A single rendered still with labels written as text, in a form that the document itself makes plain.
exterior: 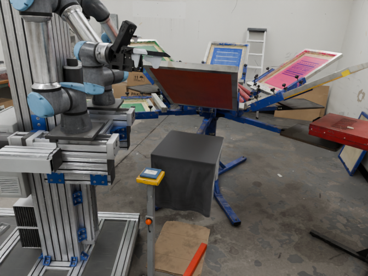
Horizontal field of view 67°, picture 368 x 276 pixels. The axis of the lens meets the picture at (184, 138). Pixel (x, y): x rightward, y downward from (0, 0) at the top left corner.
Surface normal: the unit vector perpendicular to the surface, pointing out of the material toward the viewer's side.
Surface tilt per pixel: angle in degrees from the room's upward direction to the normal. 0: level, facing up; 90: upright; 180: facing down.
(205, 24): 90
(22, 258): 0
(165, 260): 0
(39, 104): 98
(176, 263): 0
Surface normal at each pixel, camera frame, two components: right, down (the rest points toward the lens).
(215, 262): 0.04, -0.92
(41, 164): 0.00, 0.38
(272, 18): -0.24, 0.36
